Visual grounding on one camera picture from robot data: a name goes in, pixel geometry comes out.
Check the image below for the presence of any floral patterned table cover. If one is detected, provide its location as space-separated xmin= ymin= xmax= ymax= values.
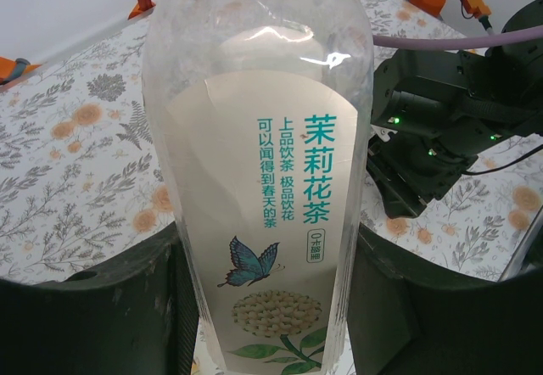
xmin=0 ymin=0 xmax=543 ymax=287

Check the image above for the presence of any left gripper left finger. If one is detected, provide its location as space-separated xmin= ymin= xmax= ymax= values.
xmin=0 ymin=221 xmax=201 ymax=375

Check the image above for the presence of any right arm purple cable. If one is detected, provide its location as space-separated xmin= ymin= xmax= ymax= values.
xmin=372 ymin=25 xmax=543 ymax=49

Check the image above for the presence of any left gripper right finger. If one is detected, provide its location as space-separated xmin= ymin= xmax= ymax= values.
xmin=344 ymin=221 xmax=543 ymax=375

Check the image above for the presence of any clear bottle white tea label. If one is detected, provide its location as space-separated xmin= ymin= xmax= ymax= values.
xmin=141 ymin=0 xmax=375 ymax=375

